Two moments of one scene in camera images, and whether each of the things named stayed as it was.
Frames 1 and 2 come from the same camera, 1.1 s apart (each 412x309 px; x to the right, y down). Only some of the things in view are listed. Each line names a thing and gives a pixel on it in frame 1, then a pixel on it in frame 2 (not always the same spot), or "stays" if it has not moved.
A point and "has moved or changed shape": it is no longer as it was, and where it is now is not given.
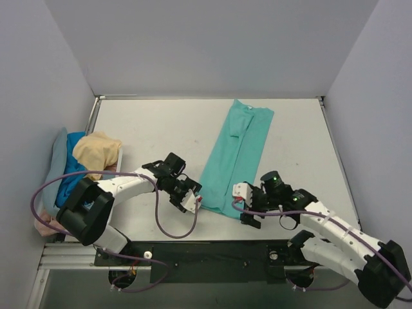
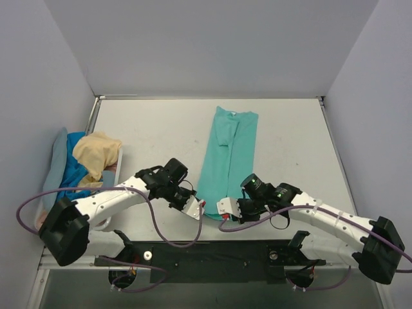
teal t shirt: x=234 y=163 has moved or changed shape
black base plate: x=266 y=262 stays
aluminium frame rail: x=69 y=256 stays
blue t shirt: x=69 y=187 stays
